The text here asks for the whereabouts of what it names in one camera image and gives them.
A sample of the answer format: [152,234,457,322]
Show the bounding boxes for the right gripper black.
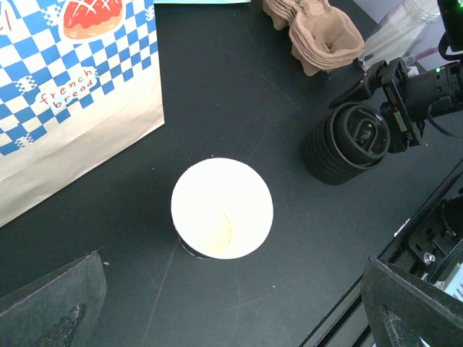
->
[328,58,451,153]

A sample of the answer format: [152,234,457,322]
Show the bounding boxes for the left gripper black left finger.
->
[1,252,107,346]

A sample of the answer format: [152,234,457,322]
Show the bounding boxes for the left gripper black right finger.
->
[361,257,462,346]

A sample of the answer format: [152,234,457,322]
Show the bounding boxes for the blue checkered paper bag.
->
[1,1,164,224]

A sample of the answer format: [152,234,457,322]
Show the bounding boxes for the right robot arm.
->
[329,1,462,153]

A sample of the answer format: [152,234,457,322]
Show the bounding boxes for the light blue flat paper bag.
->
[153,0,251,5]

